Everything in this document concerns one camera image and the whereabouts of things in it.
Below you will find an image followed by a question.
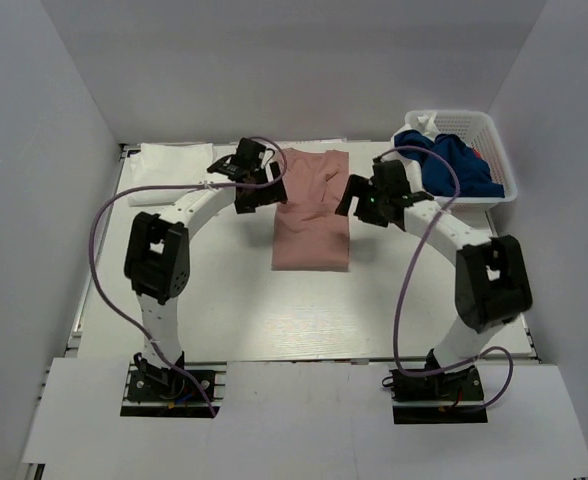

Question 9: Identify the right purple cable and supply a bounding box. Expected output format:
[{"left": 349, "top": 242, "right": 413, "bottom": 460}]
[{"left": 373, "top": 144, "right": 515, "bottom": 412}]

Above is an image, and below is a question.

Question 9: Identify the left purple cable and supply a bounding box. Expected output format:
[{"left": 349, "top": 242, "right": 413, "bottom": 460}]
[{"left": 88, "top": 135, "right": 289, "bottom": 416}]

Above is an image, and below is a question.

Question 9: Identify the pink t shirt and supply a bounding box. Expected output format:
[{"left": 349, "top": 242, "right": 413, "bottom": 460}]
[{"left": 272, "top": 148, "right": 350, "bottom": 272}]

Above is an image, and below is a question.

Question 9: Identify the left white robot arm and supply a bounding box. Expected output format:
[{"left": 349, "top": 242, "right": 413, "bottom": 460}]
[{"left": 124, "top": 137, "right": 287, "bottom": 399}]

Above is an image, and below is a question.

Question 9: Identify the purple cable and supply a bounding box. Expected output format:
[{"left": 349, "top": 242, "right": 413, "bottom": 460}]
[
  {"left": 373, "top": 144, "right": 515, "bottom": 412},
  {"left": 88, "top": 135, "right": 289, "bottom": 416}
]

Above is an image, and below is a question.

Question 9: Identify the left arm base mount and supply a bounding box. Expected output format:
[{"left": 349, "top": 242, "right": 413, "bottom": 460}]
[{"left": 120, "top": 360, "right": 227, "bottom": 419}]

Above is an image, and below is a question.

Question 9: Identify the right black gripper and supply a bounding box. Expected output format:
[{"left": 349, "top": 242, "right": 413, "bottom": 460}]
[{"left": 336, "top": 175, "right": 390, "bottom": 229}]

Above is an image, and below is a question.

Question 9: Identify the white red t shirt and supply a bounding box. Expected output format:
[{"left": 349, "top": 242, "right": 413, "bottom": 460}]
[{"left": 388, "top": 112, "right": 490, "bottom": 191}]

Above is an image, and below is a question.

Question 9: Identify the white plastic basket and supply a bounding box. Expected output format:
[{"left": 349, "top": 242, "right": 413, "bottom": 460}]
[{"left": 390, "top": 110, "right": 518, "bottom": 211}]

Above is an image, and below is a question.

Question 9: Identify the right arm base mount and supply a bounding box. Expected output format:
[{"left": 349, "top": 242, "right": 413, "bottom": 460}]
[{"left": 381, "top": 366, "right": 488, "bottom": 425}]

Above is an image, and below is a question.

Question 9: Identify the folded white t shirt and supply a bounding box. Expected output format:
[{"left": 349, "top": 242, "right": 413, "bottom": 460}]
[{"left": 127, "top": 143, "right": 214, "bottom": 207}]

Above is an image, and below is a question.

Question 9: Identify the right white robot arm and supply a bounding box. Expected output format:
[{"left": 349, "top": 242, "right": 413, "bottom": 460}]
[{"left": 335, "top": 159, "right": 533, "bottom": 399}]

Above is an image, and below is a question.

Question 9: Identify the blue t shirt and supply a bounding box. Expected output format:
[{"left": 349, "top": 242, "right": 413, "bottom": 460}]
[{"left": 392, "top": 128, "right": 506, "bottom": 199}]

